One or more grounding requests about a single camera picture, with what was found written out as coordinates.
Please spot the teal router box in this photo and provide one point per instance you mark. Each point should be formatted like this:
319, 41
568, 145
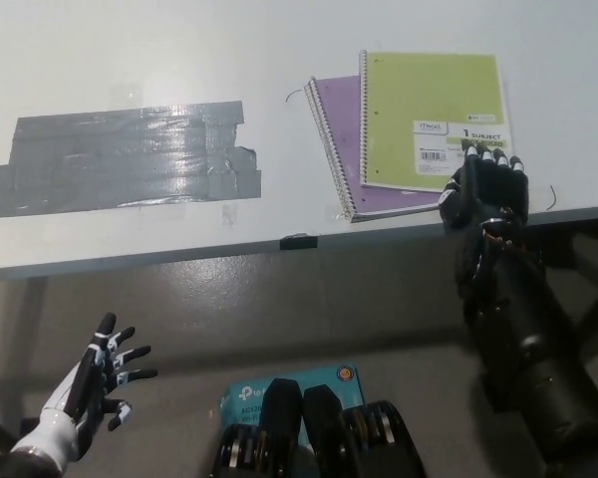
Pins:
246, 398

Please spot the purple spiral notebook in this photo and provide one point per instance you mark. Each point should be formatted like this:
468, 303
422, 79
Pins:
336, 119

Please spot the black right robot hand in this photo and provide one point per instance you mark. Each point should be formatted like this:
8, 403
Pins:
493, 186

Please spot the grey duct tape patch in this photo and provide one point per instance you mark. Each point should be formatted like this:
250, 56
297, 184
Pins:
124, 159

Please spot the small black tape strip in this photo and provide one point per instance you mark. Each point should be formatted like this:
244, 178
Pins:
299, 242

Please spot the clear tape piece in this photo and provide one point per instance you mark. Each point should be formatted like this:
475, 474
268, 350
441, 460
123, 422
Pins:
337, 214
230, 214

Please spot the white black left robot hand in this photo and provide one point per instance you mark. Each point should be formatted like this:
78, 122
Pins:
80, 393

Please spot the green spiral notebook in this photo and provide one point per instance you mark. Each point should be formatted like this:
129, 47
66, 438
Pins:
418, 99

